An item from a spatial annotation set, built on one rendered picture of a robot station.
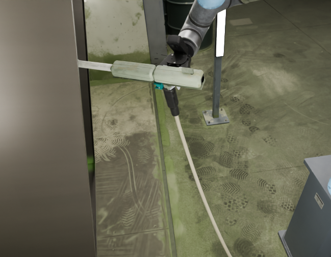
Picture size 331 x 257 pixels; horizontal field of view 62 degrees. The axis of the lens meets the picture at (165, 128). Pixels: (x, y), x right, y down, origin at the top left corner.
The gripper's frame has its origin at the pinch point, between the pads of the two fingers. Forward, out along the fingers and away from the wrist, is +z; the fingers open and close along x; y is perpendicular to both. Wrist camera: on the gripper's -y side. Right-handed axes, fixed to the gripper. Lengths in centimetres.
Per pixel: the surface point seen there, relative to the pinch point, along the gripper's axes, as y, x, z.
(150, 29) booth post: 92, 89, -150
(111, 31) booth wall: 86, 122, -134
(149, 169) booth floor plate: 113, 41, -18
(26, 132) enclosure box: -19.7, 14.3, 36.8
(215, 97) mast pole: 111, 11, -94
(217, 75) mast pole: 91, 10, -99
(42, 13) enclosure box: -40.4, 4.3, 25.4
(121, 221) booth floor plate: 103, 40, 24
